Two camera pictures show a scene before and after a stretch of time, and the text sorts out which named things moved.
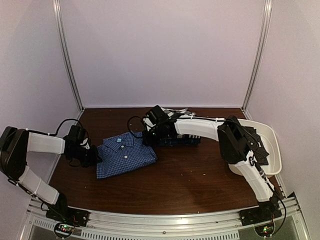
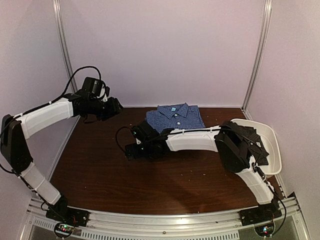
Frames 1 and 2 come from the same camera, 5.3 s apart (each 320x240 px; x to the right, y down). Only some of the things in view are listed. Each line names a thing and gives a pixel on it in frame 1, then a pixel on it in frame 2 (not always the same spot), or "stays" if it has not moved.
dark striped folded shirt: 254,144 stays
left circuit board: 63,230 stays
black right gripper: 148,140 → 138,154
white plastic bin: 269,138 stays
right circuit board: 265,230 stays
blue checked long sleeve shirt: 123,151 → 176,116
